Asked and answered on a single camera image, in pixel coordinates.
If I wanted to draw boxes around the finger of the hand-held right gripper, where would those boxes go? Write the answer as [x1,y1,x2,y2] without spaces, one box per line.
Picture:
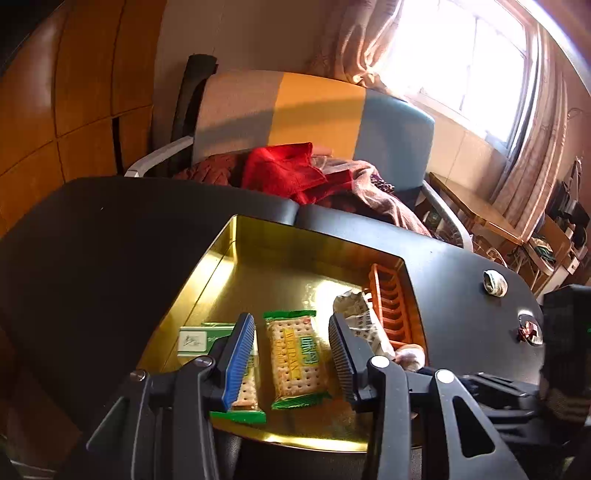
[457,374,552,445]

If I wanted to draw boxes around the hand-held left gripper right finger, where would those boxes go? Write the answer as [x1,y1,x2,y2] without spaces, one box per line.
[328,312,529,480]

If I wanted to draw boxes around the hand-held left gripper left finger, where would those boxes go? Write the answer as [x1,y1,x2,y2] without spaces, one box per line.
[85,312,257,480]

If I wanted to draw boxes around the green cracker packet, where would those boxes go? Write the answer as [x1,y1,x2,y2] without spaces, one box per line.
[203,320,267,424]
[263,310,332,411]

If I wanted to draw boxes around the small white green box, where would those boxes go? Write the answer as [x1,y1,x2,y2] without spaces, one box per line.
[178,323,236,359]

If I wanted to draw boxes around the beige orange snack packet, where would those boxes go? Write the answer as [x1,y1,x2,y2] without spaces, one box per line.
[332,288,399,361]

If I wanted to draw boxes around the orange plastic tray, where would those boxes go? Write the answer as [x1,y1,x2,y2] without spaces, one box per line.
[362,263,428,348]

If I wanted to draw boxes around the red tin container gold inside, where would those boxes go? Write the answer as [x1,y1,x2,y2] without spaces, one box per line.
[139,215,428,455]

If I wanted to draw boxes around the crumpled white paper ball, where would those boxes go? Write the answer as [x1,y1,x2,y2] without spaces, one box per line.
[482,271,509,297]

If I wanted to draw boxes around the folded striped clothes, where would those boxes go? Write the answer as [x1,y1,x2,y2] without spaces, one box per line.
[530,237,558,265]

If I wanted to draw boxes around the pink brown cloth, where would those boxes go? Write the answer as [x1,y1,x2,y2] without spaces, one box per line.
[314,156,433,237]

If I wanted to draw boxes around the wooden side table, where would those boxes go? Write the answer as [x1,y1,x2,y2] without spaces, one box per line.
[428,172,526,246]

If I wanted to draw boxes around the dark brown cloth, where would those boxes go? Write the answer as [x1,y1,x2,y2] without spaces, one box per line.
[173,154,250,188]

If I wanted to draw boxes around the red cloth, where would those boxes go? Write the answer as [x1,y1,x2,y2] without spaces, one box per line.
[241,143,355,207]

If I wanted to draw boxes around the pink floral curtain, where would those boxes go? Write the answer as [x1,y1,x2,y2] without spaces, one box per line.
[491,28,570,232]
[314,0,408,89]

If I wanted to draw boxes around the blue yellow armchair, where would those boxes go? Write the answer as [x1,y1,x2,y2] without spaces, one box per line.
[124,69,475,253]

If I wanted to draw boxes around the black chair back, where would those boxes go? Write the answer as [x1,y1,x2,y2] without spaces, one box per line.
[170,54,219,149]

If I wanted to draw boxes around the large window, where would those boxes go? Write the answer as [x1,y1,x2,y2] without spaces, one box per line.
[382,0,542,154]

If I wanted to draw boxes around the wooden wardrobe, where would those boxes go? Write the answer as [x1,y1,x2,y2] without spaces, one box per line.
[0,0,168,234]

